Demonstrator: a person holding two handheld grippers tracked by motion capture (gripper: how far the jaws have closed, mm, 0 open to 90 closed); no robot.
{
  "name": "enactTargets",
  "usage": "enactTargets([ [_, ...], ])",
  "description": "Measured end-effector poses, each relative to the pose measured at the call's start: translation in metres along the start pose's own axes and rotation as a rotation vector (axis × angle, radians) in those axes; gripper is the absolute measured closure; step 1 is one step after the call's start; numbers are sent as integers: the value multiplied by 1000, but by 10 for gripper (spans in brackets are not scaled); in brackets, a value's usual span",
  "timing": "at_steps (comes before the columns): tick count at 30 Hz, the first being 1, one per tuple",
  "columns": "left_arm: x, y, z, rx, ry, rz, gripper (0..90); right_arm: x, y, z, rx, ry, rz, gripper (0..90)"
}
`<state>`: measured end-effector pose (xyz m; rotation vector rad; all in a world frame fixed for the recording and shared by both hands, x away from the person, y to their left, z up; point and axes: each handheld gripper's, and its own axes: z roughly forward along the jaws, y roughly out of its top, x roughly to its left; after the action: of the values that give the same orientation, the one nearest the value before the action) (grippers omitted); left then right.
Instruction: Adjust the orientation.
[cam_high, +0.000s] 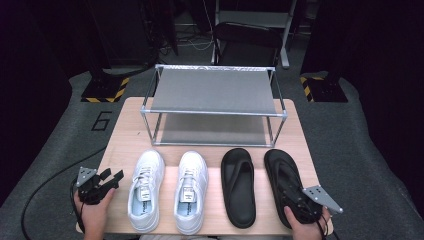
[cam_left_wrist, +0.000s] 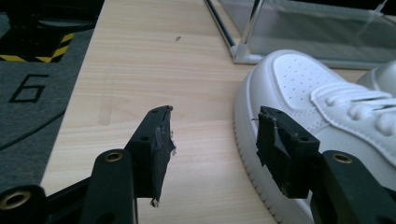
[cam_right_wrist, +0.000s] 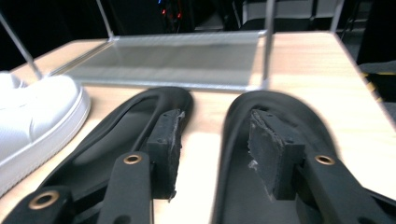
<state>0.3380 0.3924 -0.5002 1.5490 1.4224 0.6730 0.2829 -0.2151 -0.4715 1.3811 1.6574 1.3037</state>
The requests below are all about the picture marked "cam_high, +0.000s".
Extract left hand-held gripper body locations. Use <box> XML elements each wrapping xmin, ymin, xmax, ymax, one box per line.
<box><xmin>75</xmin><ymin>166</ymin><xmax>116</xmax><ymax>206</ymax></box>

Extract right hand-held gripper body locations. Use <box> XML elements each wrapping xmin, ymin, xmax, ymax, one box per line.
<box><xmin>283</xmin><ymin>185</ymin><xmax>344</xmax><ymax>224</ymax></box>

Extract white sneaker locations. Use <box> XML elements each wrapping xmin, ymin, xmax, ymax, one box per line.
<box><xmin>127</xmin><ymin>149</ymin><xmax>166</xmax><ymax>234</ymax></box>
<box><xmin>173</xmin><ymin>150</ymin><xmax>210</xmax><ymax>236</ymax></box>

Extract black flip-flop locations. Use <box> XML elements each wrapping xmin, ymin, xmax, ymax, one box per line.
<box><xmin>220</xmin><ymin>147</ymin><xmax>257</xmax><ymax>230</ymax></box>
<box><xmin>263</xmin><ymin>148</ymin><xmax>323</xmax><ymax>231</ymax></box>

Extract metal shoe rack grey shelves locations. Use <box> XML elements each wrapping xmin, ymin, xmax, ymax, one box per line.
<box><xmin>139</xmin><ymin>63</ymin><xmax>288</xmax><ymax>148</ymax></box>

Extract person's left hand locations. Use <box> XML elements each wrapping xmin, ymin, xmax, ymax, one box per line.
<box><xmin>73</xmin><ymin>188</ymin><xmax>116</xmax><ymax>233</ymax></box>

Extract person's right hand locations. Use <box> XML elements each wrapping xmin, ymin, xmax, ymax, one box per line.
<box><xmin>283</xmin><ymin>205</ymin><xmax>333</xmax><ymax>240</ymax></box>

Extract yellow black striped stand base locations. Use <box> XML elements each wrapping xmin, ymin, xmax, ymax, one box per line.
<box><xmin>299</xmin><ymin>75</ymin><xmax>349</xmax><ymax>103</ymax></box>
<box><xmin>80</xmin><ymin>77</ymin><xmax>130</xmax><ymax>104</ymax></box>

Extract black chair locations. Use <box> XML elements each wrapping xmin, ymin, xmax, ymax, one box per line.
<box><xmin>213</xmin><ymin>22</ymin><xmax>284</xmax><ymax>66</ymax></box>

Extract black cable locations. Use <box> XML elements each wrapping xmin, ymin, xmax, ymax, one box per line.
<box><xmin>318</xmin><ymin>214</ymin><xmax>339</xmax><ymax>240</ymax></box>
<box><xmin>20</xmin><ymin>146</ymin><xmax>108</xmax><ymax>240</ymax></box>

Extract white cable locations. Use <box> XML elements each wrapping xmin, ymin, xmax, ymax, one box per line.
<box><xmin>178</xmin><ymin>29</ymin><xmax>215</xmax><ymax>52</ymax></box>

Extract white metal desk frame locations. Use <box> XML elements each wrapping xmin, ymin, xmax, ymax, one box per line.
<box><xmin>211</xmin><ymin>0</ymin><xmax>299</xmax><ymax>70</ymax></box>

